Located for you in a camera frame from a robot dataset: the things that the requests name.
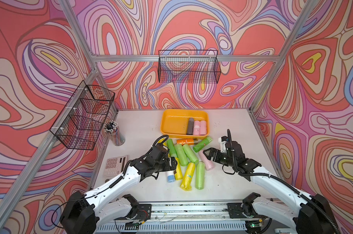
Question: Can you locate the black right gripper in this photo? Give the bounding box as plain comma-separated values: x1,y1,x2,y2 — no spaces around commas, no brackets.
203,148,237,168

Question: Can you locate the pink trash bag roll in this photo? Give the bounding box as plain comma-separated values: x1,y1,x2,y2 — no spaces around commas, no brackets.
198,150,215,171
193,121,201,136
200,121,207,136

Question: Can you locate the orange plastic storage box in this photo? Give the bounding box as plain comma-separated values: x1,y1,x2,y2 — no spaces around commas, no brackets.
160,109,210,139

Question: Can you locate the grey trash bag roll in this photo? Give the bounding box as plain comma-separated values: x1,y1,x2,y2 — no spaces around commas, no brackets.
186,118,195,135

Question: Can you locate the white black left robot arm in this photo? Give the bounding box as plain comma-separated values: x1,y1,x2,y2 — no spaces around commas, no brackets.
59,143,177,234

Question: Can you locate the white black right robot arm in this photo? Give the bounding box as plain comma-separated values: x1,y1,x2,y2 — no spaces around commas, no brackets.
203,137,340,234

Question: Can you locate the white blue trash bag roll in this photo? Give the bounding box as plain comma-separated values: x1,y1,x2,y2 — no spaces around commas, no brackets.
166,171,176,183

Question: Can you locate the light green roll middle left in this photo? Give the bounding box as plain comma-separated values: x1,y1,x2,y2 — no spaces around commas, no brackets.
174,144,189,166

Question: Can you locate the light green roll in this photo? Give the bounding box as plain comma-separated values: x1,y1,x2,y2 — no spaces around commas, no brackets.
174,144,189,166
195,162,205,190
182,144,199,164

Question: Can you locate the green yellow trash bag roll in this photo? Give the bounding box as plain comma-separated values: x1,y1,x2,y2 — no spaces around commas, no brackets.
167,138,183,180

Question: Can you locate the green roll with label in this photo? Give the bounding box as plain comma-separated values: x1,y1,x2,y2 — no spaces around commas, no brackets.
193,136,213,153

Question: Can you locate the light green roll lower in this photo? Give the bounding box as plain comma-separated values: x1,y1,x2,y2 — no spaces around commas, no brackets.
195,162,205,190

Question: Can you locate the light green roll middle right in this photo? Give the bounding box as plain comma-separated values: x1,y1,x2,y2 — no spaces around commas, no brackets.
182,144,199,164

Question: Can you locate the yellow trash bag roll lower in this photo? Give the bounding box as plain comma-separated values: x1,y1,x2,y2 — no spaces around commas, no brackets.
180,162,196,191

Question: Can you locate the pink calculator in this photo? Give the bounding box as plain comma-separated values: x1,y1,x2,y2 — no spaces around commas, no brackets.
103,155,128,178

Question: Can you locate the cup of pens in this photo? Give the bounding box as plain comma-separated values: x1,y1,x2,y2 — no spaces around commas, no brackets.
104,121,125,146

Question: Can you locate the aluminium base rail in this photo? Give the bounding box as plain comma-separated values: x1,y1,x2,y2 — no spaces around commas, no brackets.
68,199,306,226

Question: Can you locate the black wire basket left wall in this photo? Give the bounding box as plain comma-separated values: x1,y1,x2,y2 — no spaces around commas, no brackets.
49,81,115,150

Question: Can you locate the black wire basket wall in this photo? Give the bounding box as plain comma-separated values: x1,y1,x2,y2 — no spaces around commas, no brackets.
158,49,221,84
49,81,115,150

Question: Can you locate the black wire basket back wall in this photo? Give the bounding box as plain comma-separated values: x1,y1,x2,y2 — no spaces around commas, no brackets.
158,49,221,84

